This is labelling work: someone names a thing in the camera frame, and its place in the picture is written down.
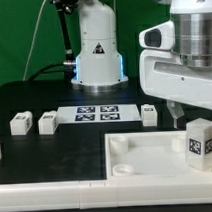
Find white square tabletop tray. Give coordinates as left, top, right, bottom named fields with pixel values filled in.
left=105, top=131, right=212, bottom=177

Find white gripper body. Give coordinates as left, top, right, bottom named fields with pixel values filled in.
left=139, top=49, right=212, bottom=110

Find white U-shaped obstacle fence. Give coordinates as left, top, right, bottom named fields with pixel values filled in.
left=0, top=132, right=212, bottom=212

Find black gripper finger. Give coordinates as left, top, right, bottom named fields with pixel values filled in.
left=167, top=100, right=185, bottom=129

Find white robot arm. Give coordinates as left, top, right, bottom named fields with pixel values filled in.
left=72, top=0, right=212, bottom=114

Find white marker plate with tags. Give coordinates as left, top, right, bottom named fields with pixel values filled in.
left=57, top=104, right=141, bottom=124

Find white cable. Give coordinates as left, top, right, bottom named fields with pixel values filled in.
left=18, top=0, right=53, bottom=82

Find black cable bundle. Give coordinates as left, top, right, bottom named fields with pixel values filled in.
left=27, top=61, right=77, bottom=81

